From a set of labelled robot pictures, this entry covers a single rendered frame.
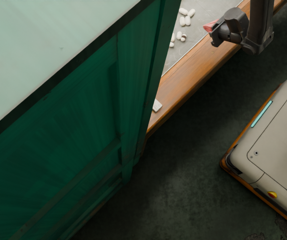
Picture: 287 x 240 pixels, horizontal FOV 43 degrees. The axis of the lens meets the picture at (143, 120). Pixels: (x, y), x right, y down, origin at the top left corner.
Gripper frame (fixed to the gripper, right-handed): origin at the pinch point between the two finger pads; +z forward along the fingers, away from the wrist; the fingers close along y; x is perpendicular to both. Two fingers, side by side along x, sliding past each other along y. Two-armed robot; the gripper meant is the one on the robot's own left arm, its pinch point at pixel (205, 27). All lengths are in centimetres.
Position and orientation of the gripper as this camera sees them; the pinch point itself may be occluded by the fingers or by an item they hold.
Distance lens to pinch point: 139.3
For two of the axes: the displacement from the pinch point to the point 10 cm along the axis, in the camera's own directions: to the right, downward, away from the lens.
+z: -5.7, -3.6, 7.4
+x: 4.2, 6.4, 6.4
